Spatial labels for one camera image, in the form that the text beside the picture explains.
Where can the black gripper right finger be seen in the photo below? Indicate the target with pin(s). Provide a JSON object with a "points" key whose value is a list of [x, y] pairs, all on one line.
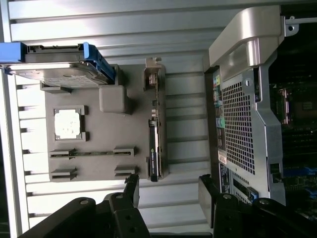
{"points": [[237, 218]]}

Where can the blue case latch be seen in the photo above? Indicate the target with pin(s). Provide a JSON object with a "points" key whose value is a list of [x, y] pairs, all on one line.
{"points": [[252, 194]]}

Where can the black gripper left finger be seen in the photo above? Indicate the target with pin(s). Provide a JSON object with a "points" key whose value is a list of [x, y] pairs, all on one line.
{"points": [[119, 218]]}

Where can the open PC case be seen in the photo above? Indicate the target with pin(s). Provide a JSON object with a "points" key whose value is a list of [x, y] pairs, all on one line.
{"points": [[247, 124]]}

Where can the silver CPU chip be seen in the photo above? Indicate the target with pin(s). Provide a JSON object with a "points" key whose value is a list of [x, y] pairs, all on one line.
{"points": [[68, 125]]}

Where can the hard disk in blue carrier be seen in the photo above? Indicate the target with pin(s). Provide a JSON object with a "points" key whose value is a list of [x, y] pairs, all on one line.
{"points": [[62, 72]]}

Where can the CPU socket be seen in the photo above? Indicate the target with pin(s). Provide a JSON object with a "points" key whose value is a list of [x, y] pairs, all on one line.
{"points": [[284, 106]]}

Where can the green motherboard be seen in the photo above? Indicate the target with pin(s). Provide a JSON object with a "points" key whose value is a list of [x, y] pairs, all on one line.
{"points": [[297, 138]]}

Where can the grey parts rack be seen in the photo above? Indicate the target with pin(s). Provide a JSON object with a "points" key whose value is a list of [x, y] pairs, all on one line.
{"points": [[106, 138]]}

